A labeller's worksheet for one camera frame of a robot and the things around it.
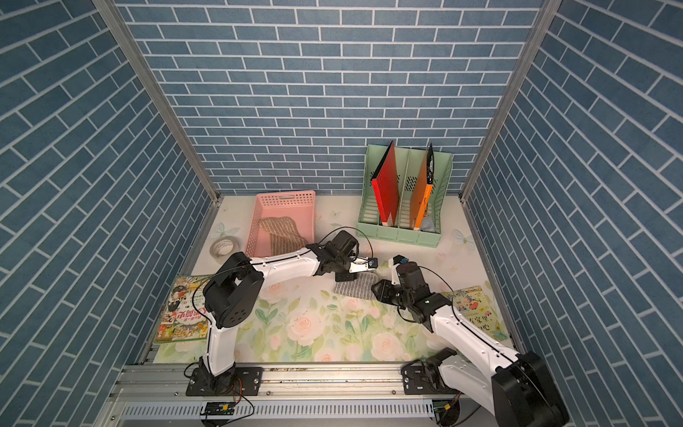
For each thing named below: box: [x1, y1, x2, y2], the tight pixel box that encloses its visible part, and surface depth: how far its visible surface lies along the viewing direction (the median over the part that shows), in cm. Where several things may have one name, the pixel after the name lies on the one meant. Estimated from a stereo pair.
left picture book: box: [153, 273, 211, 344], surface depth 87 cm
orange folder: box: [410, 142, 434, 231], surface depth 88 cm
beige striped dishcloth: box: [258, 217, 307, 256], surface depth 107 cm
